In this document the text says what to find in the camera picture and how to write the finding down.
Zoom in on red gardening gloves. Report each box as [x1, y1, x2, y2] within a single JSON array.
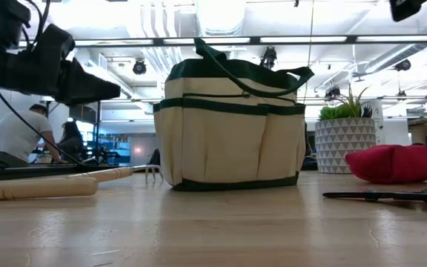
[[345, 143, 427, 185]]

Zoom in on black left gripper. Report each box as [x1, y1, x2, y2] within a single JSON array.
[[0, 47, 122, 107]]

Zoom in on wooden-handled hand rake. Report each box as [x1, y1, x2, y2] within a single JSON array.
[[67, 164, 165, 184]]

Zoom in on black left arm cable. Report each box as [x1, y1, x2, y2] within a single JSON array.
[[0, 87, 85, 166]]

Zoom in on black overhead camera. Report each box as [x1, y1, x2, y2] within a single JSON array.
[[259, 46, 278, 70]]

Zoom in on black vertical post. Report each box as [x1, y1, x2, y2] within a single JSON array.
[[94, 102, 102, 164]]

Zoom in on black tool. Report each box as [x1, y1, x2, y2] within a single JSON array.
[[322, 166, 427, 205]]

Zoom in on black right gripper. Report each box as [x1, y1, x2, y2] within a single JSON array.
[[388, 0, 427, 22]]

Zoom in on black metal table frame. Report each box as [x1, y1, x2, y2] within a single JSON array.
[[0, 162, 125, 183]]

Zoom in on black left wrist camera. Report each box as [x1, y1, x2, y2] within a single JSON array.
[[31, 24, 76, 62]]

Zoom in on potted succulent triangle-pattern pot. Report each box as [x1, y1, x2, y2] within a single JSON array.
[[314, 84, 377, 174]]

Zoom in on wooden-handled garden trowel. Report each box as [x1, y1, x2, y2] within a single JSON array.
[[0, 177, 99, 202]]

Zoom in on person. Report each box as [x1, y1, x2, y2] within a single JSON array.
[[0, 103, 62, 168], [56, 120, 85, 164]]

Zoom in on beige green gardening bag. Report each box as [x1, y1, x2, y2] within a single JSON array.
[[152, 37, 315, 192]]

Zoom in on black crossbar with lights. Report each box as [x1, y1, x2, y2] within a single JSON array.
[[16, 34, 427, 47]]

